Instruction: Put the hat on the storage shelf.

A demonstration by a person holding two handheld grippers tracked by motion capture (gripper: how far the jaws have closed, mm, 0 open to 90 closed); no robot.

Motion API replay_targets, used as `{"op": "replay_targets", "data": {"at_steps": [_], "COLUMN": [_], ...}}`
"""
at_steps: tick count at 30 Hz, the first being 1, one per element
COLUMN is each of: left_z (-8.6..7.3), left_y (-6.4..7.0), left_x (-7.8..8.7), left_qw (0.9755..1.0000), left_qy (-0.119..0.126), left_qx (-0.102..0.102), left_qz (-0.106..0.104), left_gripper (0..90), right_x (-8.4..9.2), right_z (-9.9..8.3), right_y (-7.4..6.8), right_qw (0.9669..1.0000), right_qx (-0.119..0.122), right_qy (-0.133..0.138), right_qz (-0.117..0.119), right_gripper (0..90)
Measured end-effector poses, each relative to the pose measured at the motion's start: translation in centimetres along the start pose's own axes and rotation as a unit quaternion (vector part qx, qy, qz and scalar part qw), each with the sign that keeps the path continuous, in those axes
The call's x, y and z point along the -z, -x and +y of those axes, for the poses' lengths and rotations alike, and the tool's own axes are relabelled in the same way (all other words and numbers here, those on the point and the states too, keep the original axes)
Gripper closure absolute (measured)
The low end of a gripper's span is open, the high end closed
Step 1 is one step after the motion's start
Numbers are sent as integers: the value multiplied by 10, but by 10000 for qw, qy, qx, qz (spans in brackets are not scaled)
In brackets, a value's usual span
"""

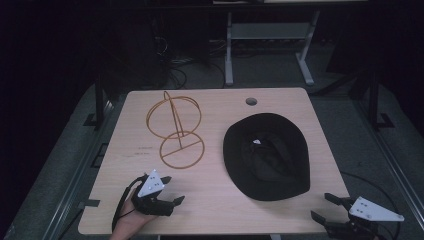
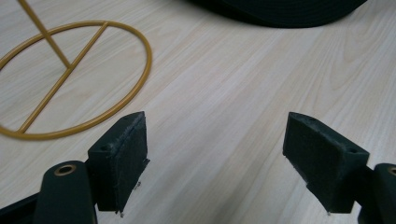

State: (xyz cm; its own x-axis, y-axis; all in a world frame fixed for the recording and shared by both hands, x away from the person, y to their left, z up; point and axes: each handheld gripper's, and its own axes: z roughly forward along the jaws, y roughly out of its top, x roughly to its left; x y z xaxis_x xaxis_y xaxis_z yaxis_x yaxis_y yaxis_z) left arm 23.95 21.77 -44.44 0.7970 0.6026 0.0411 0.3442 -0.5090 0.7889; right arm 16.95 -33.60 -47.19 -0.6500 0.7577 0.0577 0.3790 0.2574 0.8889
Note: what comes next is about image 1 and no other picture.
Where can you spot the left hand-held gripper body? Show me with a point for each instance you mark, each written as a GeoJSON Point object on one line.
{"type": "Point", "coordinates": [150, 187]}

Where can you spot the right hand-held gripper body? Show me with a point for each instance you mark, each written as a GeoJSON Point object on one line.
{"type": "Point", "coordinates": [375, 210]}

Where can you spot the black brimmed hat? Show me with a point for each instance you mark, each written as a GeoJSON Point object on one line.
{"type": "Point", "coordinates": [240, 146]}

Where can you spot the person's left hand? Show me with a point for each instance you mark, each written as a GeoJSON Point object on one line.
{"type": "Point", "coordinates": [131, 221]}

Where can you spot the aluminium floor rail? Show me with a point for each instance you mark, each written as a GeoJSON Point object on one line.
{"type": "Point", "coordinates": [393, 163]}
{"type": "Point", "coordinates": [78, 166]}

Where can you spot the black table bracket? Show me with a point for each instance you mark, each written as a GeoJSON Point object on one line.
{"type": "Point", "coordinates": [89, 203]}

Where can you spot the black metal post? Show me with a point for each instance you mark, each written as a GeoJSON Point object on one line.
{"type": "Point", "coordinates": [374, 100]}
{"type": "Point", "coordinates": [99, 100]}

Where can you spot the grey metal frame stand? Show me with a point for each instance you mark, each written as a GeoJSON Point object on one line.
{"type": "Point", "coordinates": [270, 30]}

